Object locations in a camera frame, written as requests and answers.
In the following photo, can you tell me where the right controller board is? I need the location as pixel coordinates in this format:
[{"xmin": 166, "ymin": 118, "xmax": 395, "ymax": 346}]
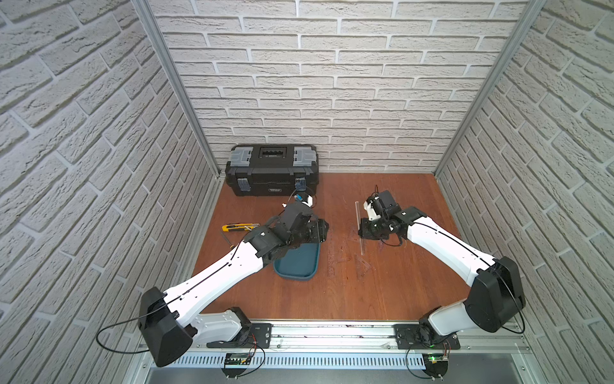
[{"xmin": 422, "ymin": 355, "xmax": 449, "ymax": 380}]

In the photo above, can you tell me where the left controller board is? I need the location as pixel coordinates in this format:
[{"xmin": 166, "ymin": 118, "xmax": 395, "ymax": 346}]
[{"xmin": 222, "ymin": 352, "xmax": 254, "ymax": 379}]

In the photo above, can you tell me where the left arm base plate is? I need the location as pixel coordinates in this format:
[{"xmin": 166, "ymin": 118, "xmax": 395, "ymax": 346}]
[{"xmin": 206, "ymin": 323, "xmax": 273, "ymax": 350}]

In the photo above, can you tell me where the large clear triangle ruler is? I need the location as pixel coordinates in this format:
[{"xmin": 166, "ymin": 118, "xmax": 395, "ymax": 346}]
[{"xmin": 329, "ymin": 237, "xmax": 360, "ymax": 263}]

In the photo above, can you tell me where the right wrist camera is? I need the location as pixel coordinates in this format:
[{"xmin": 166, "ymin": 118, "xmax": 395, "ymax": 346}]
[{"xmin": 363, "ymin": 190, "xmax": 401, "ymax": 222}]

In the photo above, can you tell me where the black plastic toolbox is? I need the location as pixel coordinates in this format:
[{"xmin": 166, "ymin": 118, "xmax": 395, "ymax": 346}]
[{"xmin": 225, "ymin": 144, "xmax": 319, "ymax": 197}]

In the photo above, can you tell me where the aluminium front rail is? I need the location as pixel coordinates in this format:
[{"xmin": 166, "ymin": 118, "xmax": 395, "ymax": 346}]
[{"xmin": 170, "ymin": 315, "xmax": 532, "ymax": 363}]

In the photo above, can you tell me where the yellow black screwdriver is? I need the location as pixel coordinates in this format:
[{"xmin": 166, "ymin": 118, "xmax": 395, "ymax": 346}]
[{"xmin": 220, "ymin": 230, "xmax": 236, "ymax": 249}]

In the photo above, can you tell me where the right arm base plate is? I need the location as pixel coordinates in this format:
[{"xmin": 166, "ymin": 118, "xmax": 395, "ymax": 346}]
[{"xmin": 393, "ymin": 323, "xmax": 461, "ymax": 350}]

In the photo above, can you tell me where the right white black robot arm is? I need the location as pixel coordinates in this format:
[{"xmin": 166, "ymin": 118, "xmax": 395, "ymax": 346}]
[{"xmin": 359, "ymin": 203, "xmax": 526, "ymax": 339}]

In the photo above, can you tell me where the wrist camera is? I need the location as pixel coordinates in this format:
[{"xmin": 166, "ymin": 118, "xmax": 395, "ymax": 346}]
[
  {"xmin": 294, "ymin": 192, "xmax": 316, "ymax": 208},
  {"xmin": 363, "ymin": 190, "xmax": 401, "ymax": 222}
]

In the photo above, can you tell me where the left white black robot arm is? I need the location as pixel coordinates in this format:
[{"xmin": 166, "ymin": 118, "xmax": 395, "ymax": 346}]
[{"xmin": 138, "ymin": 203, "xmax": 329, "ymax": 367}]

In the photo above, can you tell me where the yellow black utility knife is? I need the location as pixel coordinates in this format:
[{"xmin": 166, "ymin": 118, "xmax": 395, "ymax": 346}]
[{"xmin": 222, "ymin": 223, "xmax": 259, "ymax": 233}]

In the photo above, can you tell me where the small clear triangle ruler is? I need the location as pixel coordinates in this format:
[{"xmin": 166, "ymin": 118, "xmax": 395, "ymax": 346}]
[{"xmin": 355, "ymin": 256, "xmax": 372, "ymax": 281}]

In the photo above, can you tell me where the teal plastic storage box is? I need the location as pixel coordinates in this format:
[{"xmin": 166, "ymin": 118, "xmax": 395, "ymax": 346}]
[{"xmin": 273, "ymin": 243, "xmax": 321, "ymax": 281}]

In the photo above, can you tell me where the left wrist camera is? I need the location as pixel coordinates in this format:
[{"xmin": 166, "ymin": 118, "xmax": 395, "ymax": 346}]
[{"xmin": 294, "ymin": 192, "xmax": 316, "ymax": 208}]

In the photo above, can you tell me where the controller board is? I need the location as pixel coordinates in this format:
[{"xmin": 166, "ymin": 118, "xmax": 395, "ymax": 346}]
[
  {"xmin": 422, "ymin": 355, "xmax": 449, "ymax": 380},
  {"xmin": 222, "ymin": 352, "xmax": 254, "ymax": 379}
]

